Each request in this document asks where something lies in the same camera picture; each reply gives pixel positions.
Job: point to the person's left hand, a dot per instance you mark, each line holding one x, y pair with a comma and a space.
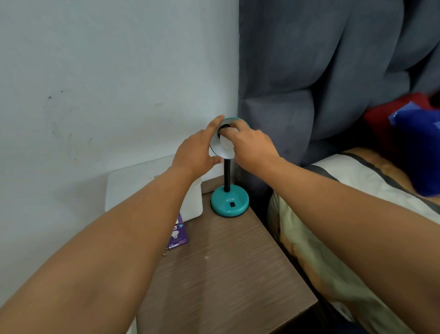
192, 155

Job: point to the person's right hand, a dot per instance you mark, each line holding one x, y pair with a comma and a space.
252, 149

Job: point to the person's right thumb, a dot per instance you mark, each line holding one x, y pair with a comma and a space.
228, 136

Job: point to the person's left thumb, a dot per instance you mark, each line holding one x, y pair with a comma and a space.
215, 160

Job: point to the teal desk lamp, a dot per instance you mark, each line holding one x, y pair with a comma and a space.
229, 203

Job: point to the person's right forearm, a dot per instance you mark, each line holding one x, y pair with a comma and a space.
350, 220

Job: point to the person's left forearm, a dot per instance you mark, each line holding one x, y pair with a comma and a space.
113, 247

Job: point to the white plastic box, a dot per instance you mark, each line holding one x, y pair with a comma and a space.
137, 182

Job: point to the purple light bulb carton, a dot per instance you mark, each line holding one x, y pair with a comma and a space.
178, 235

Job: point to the grey curtain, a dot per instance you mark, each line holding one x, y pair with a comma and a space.
309, 68

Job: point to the red cloth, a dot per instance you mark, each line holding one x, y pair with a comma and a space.
378, 120

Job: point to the bed with striped sheet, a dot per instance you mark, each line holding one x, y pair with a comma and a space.
330, 261

